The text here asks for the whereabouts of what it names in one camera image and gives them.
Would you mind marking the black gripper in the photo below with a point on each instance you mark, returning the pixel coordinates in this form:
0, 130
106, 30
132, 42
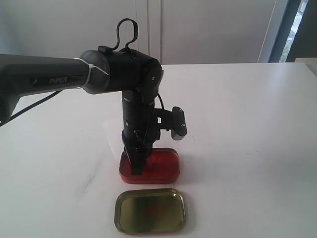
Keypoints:
139, 132

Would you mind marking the red ink pad tin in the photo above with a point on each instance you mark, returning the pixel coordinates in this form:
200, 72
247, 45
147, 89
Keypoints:
167, 168

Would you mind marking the red rubber stamp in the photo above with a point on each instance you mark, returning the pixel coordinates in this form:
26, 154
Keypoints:
150, 165

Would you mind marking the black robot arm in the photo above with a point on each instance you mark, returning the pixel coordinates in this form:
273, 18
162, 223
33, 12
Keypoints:
135, 75

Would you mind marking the white paper sheet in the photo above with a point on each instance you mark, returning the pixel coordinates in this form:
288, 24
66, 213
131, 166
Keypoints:
113, 130

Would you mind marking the gold tin lid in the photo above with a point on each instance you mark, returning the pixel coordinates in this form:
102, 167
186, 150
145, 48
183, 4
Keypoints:
150, 211

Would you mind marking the white zip tie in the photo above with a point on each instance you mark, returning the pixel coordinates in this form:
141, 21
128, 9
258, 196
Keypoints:
90, 68

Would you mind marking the white cabinet doors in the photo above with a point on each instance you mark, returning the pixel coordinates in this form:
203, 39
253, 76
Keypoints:
173, 31

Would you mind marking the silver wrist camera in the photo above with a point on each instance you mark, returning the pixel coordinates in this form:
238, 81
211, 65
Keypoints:
173, 121

